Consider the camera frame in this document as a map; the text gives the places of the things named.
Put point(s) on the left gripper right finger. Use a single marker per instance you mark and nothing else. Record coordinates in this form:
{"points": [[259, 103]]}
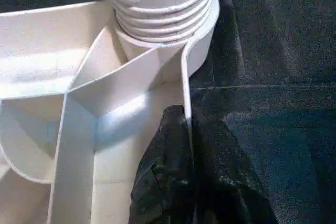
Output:
{"points": [[226, 177]]}

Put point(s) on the black work mat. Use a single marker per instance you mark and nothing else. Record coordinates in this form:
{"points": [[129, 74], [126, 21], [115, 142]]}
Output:
{"points": [[273, 77]]}

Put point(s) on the white plastic table top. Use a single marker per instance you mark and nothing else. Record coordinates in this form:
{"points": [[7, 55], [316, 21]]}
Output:
{"points": [[47, 51]]}

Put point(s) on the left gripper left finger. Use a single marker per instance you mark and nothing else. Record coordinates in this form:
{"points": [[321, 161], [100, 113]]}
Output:
{"points": [[165, 177]]}

